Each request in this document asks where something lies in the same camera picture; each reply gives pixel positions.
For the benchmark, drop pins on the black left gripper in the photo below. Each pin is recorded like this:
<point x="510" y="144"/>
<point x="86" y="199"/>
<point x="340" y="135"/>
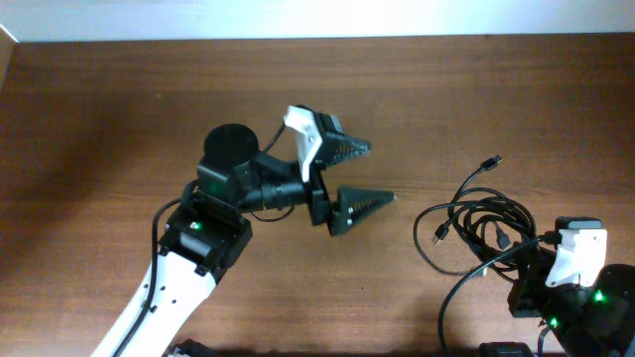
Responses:
<point x="319" y="204"/>

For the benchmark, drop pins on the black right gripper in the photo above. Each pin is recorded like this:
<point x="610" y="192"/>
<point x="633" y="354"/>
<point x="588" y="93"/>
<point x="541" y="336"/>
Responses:
<point x="524" y="301"/>

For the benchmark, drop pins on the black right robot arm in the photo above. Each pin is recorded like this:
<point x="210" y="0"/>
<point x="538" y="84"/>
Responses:
<point x="593" y="321"/>

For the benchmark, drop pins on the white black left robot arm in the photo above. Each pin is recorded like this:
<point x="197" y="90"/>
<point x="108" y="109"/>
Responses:
<point x="197" y="237"/>

